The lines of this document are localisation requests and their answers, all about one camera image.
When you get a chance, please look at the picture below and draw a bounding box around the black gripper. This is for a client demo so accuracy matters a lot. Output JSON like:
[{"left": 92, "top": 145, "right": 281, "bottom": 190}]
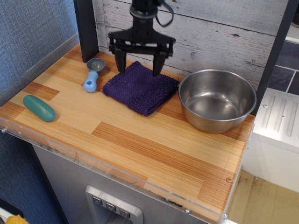
[{"left": 108, "top": 17, "right": 175, "bottom": 77}]

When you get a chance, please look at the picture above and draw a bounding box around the purple towel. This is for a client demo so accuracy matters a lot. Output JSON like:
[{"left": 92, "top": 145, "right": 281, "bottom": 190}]
[{"left": 102, "top": 61, "right": 179, "bottom": 117}]

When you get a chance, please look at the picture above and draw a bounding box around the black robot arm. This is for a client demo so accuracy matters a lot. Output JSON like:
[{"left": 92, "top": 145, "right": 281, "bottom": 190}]
[{"left": 108, "top": 0, "right": 176, "bottom": 76}]

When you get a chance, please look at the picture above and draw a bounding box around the blue grey toy scoop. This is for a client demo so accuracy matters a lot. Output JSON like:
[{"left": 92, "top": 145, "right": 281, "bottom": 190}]
[{"left": 83, "top": 58, "right": 106, "bottom": 93}]

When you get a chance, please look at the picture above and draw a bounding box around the stainless steel bowl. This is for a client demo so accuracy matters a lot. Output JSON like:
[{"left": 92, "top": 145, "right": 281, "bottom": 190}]
[{"left": 178, "top": 70, "right": 257, "bottom": 133}]

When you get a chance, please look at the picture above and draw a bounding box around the green oval toy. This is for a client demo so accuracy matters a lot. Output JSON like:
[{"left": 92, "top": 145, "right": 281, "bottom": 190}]
[{"left": 23, "top": 95, "right": 56, "bottom": 122}]

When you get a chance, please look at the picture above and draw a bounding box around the silver dispenser button panel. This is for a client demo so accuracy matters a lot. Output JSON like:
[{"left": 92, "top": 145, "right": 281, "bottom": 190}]
[{"left": 85, "top": 185, "right": 143, "bottom": 224}]

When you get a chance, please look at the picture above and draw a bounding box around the clear acrylic edge guard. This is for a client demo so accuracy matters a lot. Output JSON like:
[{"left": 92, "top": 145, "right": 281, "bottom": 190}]
[{"left": 0, "top": 112, "right": 255, "bottom": 224}]

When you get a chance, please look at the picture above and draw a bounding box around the white ribbed side cabinet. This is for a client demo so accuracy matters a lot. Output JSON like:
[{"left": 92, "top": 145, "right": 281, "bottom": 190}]
[{"left": 242, "top": 88, "right": 299, "bottom": 192}]

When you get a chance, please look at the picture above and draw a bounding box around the yellow object at corner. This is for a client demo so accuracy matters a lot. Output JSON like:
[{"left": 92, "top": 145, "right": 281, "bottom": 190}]
[{"left": 6, "top": 215, "right": 29, "bottom": 224}]

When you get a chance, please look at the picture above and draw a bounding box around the dark left vertical post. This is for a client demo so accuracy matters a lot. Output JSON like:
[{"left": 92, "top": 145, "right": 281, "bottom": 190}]
[{"left": 73, "top": 0, "right": 99, "bottom": 63}]

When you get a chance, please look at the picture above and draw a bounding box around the dark vertical post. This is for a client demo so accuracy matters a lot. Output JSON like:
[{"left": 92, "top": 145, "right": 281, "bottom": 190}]
[
  {"left": 251, "top": 0, "right": 299, "bottom": 116},
  {"left": 73, "top": 0, "right": 99, "bottom": 63}
]

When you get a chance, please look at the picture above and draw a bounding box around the dark right vertical post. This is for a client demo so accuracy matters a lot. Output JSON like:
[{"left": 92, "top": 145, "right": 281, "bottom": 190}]
[{"left": 251, "top": 0, "right": 299, "bottom": 116}]

